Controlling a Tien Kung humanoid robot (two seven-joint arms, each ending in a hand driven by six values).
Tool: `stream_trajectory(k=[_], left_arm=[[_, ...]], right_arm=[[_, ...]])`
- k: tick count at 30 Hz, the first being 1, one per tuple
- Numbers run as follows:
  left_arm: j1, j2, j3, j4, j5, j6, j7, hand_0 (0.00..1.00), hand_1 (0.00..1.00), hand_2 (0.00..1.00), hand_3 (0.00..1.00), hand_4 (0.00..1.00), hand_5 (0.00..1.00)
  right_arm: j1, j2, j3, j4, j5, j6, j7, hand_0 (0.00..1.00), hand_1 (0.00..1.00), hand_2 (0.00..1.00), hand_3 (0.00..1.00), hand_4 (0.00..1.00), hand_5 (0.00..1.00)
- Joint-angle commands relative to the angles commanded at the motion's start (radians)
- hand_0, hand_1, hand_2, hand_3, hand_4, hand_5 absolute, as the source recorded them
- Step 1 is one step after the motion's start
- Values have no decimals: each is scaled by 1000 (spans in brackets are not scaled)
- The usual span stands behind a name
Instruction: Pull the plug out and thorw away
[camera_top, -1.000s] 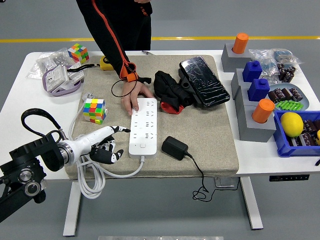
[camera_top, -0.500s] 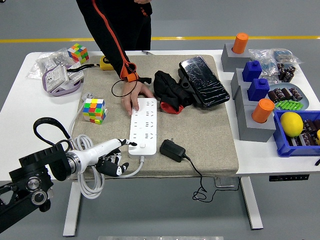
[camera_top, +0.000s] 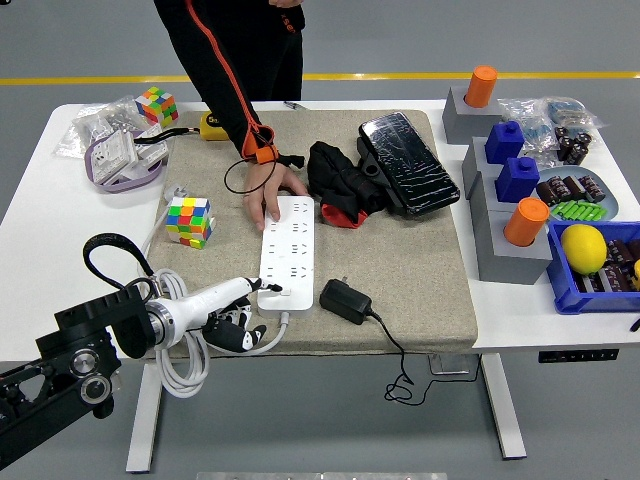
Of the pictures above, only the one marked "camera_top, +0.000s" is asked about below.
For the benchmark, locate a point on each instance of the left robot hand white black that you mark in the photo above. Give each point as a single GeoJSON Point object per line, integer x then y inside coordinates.
{"type": "Point", "coordinates": [210, 300]}

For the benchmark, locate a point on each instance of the person's right hand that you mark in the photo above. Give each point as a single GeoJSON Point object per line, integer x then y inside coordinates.
{"type": "Point", "coordinates": [267, 182]}

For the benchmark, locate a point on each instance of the person's right forearm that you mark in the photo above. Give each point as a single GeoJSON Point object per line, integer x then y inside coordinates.
{"type": "Point", "coordinates": [225, 95]}

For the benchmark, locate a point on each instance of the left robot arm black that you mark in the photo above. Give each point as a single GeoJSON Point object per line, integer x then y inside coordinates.
{"type": "Point", "coordinates": [80, 320]}

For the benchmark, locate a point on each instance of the black and red fabric bundle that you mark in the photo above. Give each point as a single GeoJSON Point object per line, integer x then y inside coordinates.
{"type": "Point", "coordinates": [335, 170]}

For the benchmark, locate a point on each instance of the small dark pen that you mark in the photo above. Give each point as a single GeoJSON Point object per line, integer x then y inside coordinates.
{"type": "Point", "coordinates": [295, 105]}

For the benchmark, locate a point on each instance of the large twisted rubik's cube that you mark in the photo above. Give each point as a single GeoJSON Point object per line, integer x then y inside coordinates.
{"type": "Point", "coordinates": [187, 220]}

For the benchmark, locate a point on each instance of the person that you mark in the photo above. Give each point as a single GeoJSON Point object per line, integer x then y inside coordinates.
{"type": "Point", "coordinates": [270, 50]}

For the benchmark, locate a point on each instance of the small rubik's cube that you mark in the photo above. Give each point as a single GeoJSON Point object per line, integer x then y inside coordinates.
{"type": "Point", "coordinates": [157, 105]}

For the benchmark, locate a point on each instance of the white table leg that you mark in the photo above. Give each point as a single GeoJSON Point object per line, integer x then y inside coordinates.
{"type": "Point", "coordinates": [505, 410]}
{"type": "Point", "coordinates": [144, 420]}

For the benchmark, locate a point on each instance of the black glossy rectangular case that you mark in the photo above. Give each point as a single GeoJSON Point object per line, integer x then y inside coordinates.
{"type": "Point", "coordinates": [407, 160]}

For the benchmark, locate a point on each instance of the purple oval tray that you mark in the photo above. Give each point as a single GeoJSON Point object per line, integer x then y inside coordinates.
{"type": "Point", "coordinates": [125, 186]}

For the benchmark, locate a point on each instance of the grey-brown fabric mat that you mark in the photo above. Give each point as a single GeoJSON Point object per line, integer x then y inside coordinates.
{"type": "Point", "coordinates": [400, 250]}

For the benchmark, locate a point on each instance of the clear plastic bags pile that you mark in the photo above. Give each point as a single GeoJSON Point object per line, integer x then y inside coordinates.
{"type": "Point", "coordinates": [95, 122]}

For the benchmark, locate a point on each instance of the grey block with round hole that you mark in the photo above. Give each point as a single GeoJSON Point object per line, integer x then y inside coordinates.
{"type": "Point", "coordinates": [465, 120]}
{"type": "Point", "coordinates": [510, 265]}

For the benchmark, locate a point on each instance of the grey block with square hole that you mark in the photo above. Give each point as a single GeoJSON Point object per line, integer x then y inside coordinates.
{"type": "Point", "coordinates": [475, 160]}
{"type": "Point", "coordinates": [482, 200]}

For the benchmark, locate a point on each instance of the orange cylinder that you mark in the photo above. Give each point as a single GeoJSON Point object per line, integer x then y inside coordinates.
{"type": "Point", "coordinates": [525, 222]}
{"type": "Point", "coordinates": [481, 87]}

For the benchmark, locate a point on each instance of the blue block with knob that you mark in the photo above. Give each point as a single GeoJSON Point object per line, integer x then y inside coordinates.
{"type": "Point", "coordinates": [515, 182]}
{"type": "Point", "coordinates": [502, 145]}

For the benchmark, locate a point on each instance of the clear bag of blue parts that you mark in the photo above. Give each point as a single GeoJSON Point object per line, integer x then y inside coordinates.
{"type": "Point", "coordinates": [532, 132]}
{"type": "Point", "coordinates": [567, 111]}

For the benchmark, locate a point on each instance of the black capacitor cluster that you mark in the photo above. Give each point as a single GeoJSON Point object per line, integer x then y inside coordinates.
{"type": "Point", "coordinates": [572, 145]}

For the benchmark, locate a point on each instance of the green battery pile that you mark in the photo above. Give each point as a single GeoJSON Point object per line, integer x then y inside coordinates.
{"type": "Point", "coordinates": [580, 210]}

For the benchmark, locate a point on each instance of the yellow lemon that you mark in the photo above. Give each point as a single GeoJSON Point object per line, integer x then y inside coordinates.
{"type": "Point", "coordinates": [582, 247]}

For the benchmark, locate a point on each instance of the blue plastic bin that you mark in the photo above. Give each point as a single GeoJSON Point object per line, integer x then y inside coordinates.
{"type": "Point", "coordinates": [575, 300]}

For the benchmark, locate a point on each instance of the pale blue plate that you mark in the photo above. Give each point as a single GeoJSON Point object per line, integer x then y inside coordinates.
{"type": "Point", "coordinates": [611, 200]}

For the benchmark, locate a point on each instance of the black table control panel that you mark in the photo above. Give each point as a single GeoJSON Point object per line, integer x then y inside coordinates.
{"type": "Point", "coordinates": [577, 356]}

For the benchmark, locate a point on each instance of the dark capacitor pile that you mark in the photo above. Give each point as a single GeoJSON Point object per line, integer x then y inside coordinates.
{"type": "Point", "coordinates": [617, 272]}

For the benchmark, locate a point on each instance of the small yellow object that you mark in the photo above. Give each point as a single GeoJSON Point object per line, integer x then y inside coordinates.
{"type": "Point", "coordinates": [637, 275]}

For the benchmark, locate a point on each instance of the small black object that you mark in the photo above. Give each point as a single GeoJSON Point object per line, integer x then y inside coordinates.
{"type": "Point", "coordinates": [635, 324]}

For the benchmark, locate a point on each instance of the white wall socket panel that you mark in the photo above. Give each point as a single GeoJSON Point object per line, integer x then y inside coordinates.
{"type": "Point", "coordinates": [150, 157]}
{"type": "Point", "coordinates": [112, 157]}

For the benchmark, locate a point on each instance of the metal bracket under table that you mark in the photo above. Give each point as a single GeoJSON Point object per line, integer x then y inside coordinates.
{"type": "Point", "coordinates": [450, 365]}

